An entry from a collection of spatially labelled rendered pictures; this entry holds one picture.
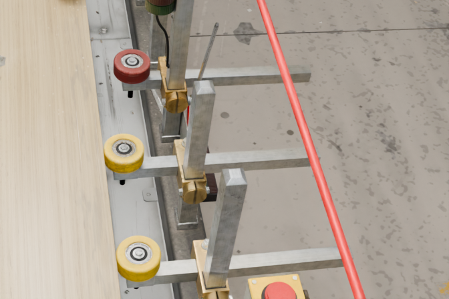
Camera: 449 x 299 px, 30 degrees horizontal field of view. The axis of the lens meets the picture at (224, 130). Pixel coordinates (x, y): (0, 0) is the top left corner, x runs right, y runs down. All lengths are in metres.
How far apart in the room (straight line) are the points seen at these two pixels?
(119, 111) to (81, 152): 0.48
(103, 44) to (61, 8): 0.36
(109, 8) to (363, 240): 1.10
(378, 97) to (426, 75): 0.26
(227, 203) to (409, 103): 1.98
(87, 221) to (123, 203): 0.39
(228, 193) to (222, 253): 0.17
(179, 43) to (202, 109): 0.26
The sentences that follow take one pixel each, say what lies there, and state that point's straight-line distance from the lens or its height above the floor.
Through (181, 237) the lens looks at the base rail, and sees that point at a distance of 1.79.
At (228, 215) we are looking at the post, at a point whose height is 1.08.
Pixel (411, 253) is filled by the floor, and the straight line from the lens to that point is 2.79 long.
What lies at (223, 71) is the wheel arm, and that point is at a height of 0.86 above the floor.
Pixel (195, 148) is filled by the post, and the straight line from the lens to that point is 1.60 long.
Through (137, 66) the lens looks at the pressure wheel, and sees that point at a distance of 1.83.
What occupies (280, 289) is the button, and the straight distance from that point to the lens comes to 1.11.
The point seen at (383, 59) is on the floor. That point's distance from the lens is 3.40.
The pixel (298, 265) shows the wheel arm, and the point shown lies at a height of 0.84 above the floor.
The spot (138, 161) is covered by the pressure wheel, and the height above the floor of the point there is 0.90.
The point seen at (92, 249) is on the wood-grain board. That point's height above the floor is 0.90.
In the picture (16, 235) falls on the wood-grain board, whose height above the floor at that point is 0.90.
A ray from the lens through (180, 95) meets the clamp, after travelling 1.83.
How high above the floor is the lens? 2.15
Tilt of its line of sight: 47 degrees down
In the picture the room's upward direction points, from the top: 10 degrees clockwise
